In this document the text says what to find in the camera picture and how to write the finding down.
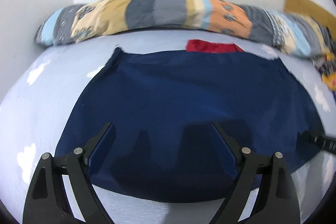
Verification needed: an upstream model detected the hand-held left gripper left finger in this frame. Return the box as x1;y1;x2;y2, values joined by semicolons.
23;123;116;224

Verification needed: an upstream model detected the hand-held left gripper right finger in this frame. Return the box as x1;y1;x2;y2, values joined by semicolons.
210;123;300;224

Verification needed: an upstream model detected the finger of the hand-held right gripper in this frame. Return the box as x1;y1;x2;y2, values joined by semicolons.
297;131;336;155

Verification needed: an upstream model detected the wooden headboard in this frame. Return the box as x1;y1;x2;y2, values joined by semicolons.
285;0;336;28

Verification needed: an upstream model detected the patchwork quilt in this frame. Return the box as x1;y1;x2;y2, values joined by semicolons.
34;0;336;59

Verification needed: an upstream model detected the light blue bed sheet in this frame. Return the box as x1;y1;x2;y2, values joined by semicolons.
0;28;336;224

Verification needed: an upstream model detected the navy blue jacket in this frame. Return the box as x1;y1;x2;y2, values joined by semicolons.
54;39;326;203

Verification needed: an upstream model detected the yellow and navy printed cloth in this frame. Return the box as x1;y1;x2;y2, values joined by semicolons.
310;53;336;100

